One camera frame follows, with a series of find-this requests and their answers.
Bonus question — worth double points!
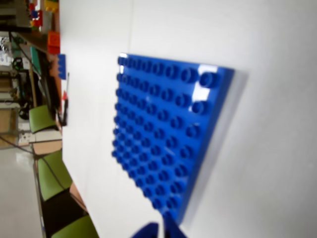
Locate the green chair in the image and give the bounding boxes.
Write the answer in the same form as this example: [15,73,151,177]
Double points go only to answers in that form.
[50,215,100,238]
[29,105,59,134]
[37,149,74,202]

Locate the blue 8x8 studded plate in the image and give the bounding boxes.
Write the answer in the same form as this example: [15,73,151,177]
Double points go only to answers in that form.
[110,52,235,226]

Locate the stacked multicolour blocks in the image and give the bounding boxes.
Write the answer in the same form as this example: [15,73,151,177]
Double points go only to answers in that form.
[28,1,44,32]

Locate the small blue studded block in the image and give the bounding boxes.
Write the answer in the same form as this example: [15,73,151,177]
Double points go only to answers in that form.
[57,53,68,80]

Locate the yellow block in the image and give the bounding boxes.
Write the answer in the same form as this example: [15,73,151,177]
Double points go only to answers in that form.
[44,0,60,12]

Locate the black handled screwdriver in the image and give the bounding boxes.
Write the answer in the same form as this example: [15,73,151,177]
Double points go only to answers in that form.
[61,72,70,126]

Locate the small orange block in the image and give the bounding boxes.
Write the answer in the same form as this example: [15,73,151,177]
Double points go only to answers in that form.
[47,30,61,55]

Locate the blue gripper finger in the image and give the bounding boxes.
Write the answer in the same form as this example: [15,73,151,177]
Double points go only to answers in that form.
[130,222,159,238]
[162,215,189,238]

